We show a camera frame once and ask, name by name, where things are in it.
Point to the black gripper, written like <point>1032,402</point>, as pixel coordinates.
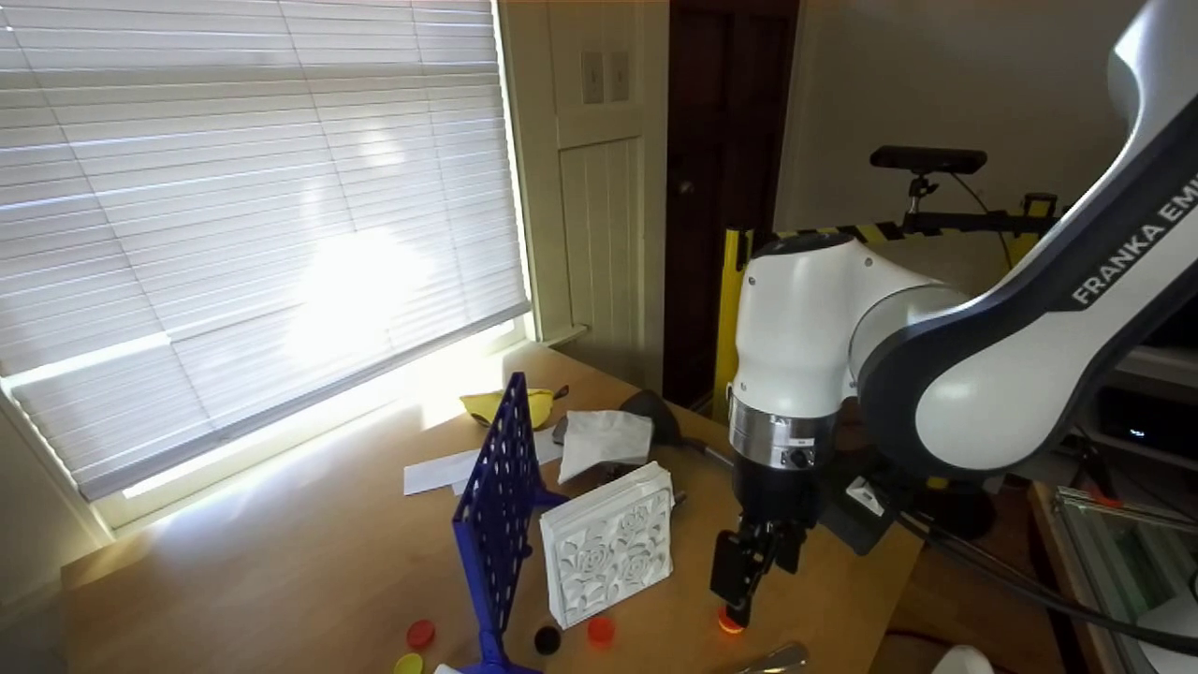
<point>783,512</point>

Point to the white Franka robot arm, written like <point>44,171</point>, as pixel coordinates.
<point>799,324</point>

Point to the black game chip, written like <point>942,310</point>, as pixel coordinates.
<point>548,638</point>

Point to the blue grid gameboard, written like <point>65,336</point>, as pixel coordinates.
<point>501,527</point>

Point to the yellow game chip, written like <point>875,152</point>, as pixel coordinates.
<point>408,664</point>

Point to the white embossed box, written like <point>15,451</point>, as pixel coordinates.
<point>609,543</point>

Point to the white paper booklet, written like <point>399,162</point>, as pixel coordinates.
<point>604,442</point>

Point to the stack of white frames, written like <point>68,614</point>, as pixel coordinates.
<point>1123,562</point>

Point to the dark wooden door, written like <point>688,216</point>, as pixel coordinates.
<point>723,187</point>

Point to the cream panel door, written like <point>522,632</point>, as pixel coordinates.
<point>599,187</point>

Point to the white shelf unit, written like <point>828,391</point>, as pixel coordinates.
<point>1156,369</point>

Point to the large white window blinds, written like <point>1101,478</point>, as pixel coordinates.
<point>247,187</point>

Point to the black camera on boom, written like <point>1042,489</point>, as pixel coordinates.
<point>927,158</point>

